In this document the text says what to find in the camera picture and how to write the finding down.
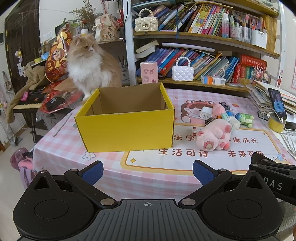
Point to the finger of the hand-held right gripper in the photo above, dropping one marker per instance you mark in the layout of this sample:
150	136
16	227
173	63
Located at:
270	160
277	169

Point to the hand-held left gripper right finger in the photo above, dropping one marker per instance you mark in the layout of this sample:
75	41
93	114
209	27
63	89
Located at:
203	173

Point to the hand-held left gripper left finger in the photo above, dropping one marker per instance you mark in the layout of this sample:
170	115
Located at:
93	173

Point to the pink pig plush toy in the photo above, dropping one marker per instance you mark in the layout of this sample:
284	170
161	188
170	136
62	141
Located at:
212	136

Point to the green frog toy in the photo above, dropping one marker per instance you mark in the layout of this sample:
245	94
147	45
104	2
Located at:
245	118

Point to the yellow cardboard box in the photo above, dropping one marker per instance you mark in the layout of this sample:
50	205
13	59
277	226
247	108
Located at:
124	129

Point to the white plug charger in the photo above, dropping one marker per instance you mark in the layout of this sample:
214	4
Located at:
205	113

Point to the pink peach plush toy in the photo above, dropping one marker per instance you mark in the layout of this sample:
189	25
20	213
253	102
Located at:
217	110

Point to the purple black small toy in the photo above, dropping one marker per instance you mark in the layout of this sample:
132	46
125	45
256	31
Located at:
223	106

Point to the pink checked tablecloth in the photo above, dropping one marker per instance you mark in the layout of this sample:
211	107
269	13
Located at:
69	148

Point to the yellow tape roll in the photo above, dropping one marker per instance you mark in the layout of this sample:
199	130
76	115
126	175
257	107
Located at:
275	125

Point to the small white red box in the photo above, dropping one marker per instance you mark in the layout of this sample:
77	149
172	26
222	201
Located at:
195	131

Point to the black smartphone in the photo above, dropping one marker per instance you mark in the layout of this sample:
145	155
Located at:
277	104

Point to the grey nail file strip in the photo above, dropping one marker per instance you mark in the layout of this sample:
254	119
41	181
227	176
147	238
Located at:
62	125

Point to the small blue toy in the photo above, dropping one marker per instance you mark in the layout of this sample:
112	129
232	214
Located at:
229	113

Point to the stack of papers and booklets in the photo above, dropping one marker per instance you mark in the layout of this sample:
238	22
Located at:
261	97

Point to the pink purple backpack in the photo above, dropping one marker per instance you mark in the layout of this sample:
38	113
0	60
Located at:
26	173

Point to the flat black box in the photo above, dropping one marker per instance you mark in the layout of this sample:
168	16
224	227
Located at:
54	102

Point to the red foil sheet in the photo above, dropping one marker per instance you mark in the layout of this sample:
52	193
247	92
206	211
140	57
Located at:
69	95

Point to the grey flat case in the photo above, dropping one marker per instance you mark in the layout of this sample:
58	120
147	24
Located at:
235	85

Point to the wooden bookshelf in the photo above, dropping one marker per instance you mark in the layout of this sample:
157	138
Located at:
180	84

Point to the brown cardboard piece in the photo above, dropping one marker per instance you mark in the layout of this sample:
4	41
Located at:
64	84

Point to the orange and white carton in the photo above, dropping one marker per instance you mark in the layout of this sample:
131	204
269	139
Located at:
212	80

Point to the black electric keyboard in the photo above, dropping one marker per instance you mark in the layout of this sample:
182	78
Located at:
25	105

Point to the red boxed book set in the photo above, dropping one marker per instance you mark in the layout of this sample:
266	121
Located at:
253	61

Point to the orange and white fluffy cat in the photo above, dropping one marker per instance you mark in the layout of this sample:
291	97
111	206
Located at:
90	67

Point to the pencil cup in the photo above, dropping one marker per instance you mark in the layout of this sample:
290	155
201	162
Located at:
124	69

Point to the row of blue spined books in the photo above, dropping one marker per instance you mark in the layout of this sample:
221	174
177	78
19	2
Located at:
208	62

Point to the pink cylinder container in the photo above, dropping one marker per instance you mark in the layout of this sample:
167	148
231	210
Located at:
149	71

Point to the brown plush cloth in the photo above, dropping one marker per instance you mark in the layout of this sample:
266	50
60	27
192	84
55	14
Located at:
30	76

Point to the red cartoon figure decoration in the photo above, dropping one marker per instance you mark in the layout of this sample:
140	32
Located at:
55	60

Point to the white pen holder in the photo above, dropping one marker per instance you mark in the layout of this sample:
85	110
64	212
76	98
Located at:
259	39

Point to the yellow book set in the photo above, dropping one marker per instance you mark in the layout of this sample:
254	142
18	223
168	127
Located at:
271	32

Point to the white rolled paper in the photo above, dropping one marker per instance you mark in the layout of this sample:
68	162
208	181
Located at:
187	45

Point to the stack of old books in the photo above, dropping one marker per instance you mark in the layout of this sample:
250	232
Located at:
145	49

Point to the row of pens and markers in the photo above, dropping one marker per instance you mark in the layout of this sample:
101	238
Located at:
245	27

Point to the pastel rainbow bottle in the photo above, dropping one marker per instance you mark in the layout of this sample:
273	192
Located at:
225	25

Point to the cream rabbit figurine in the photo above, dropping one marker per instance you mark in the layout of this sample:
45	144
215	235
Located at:
105	27

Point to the row of colourful thin books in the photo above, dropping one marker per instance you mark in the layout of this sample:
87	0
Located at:
203	18

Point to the dark brown door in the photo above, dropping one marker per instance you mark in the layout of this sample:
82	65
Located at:
20	34

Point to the dried flower bunch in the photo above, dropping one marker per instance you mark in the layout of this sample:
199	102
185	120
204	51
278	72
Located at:
84	12

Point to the rabbit wall sticker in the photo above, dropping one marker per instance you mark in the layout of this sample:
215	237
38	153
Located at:
278	80

